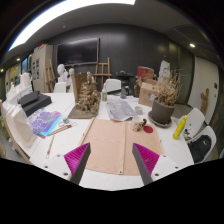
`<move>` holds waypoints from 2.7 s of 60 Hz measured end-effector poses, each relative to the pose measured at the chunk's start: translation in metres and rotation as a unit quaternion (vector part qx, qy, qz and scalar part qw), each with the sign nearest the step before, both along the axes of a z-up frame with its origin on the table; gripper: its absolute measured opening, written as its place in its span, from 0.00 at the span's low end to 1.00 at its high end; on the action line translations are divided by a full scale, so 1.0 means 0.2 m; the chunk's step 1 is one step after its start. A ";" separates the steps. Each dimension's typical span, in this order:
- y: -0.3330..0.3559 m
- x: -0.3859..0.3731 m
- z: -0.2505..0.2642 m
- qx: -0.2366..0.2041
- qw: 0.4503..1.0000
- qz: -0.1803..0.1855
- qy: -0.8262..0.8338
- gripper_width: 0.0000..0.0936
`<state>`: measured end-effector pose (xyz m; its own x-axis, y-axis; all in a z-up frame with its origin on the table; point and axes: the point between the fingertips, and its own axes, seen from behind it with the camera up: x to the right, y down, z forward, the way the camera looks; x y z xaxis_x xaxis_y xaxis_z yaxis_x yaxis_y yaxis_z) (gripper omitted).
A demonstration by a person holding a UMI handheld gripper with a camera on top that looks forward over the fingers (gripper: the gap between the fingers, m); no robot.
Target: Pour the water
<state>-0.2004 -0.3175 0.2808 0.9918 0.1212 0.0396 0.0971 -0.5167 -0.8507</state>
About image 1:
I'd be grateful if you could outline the wooden easel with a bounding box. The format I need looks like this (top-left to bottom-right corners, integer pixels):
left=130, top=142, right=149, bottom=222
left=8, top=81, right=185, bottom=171
left=94, top=58, right=112, bottom=84

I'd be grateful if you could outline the yellow plastic bottle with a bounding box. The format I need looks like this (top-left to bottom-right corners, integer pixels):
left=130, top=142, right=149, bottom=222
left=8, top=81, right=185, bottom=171
left=173, top=115, right=188, bottom=140

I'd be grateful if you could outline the golden rock sculpture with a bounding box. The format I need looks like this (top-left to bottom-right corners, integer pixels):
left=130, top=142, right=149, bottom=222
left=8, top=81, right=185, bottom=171
left=69, top=73, right=100, bottom=119

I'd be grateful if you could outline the white chair with papers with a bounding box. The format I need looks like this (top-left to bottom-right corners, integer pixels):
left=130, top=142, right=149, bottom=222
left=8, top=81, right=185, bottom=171
left=182, top=108, right=205, bottom=139

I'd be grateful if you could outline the cardboard box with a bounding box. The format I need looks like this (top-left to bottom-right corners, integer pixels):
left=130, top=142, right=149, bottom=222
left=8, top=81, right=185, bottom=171
left=138, top=82, right=158, bottom=106

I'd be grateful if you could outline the gripper magenta and grey left finger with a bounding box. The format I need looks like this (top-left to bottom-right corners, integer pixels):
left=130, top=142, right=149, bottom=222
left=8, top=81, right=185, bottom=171
left=64, top=143, right=91, bottom=185

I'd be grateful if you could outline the wooden stick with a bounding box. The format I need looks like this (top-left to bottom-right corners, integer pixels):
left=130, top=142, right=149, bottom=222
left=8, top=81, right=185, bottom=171
left=78, top=117, right=95, bottom=146

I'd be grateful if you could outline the green-labelled clear bottle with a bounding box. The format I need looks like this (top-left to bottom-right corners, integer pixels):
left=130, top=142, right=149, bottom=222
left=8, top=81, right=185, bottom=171
left=101, top=83, right=107, bottom=102

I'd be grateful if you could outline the gripper magenta and grey right finger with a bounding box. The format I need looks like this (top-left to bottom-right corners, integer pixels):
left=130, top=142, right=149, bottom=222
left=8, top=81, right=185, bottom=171
left=132, top=143, right=159, bottom=185

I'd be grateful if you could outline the patterned ceramic mug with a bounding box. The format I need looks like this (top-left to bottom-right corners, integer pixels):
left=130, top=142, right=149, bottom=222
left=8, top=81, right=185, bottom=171
left=131, top=116, right=147, bottom=132

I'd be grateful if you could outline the black backpack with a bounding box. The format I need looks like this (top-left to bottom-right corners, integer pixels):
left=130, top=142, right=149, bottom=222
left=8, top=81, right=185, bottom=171
left=188, top=135, right=212, bottom=163

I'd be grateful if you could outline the white plaster bust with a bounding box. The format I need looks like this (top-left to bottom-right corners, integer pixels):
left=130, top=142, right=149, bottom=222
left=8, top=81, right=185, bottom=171
left=57, top=64, right=68, bottom=82

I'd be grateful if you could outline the small glass cup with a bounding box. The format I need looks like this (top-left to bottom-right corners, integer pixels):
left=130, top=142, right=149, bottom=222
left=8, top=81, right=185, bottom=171
left=135, top=106, right=143, bottom=115

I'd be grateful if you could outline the colourful purple booklet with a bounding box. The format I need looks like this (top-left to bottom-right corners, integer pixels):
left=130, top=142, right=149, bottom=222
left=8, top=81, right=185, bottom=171
left=28, top=109, right=62, bottom=138

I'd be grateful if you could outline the red round coaster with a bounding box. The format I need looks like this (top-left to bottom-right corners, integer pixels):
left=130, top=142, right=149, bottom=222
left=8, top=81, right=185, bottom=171
left=143, top=126, right=153, bottom=134

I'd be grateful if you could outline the wooden figure by wall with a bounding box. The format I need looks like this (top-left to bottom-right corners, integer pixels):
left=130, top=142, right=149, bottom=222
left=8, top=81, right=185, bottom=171
left=200, top=88, right=209, bottom=115

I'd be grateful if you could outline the red box on shelf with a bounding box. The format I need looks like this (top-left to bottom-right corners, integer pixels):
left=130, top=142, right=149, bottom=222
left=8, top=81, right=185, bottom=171
left=137, top=66, right=154, bottom=79

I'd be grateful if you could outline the newspaper sheet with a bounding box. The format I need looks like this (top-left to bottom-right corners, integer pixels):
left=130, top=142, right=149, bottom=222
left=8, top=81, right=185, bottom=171
left=106, top=99, right=136, bottom=121

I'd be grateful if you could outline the white chair with backpack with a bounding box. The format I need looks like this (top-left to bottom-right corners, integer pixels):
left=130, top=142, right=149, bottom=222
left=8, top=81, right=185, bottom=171
left=185, top=126, right=216, bottom=164

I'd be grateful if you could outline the white chair behind table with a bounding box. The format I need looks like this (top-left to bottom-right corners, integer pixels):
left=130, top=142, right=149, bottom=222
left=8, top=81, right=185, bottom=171
left=105, top=79, right=121, bottom=92

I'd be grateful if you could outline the grey pot with dried plant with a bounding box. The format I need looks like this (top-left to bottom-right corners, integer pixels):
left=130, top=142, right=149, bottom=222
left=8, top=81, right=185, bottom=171
left=151, top=70, right=182, bottom=125

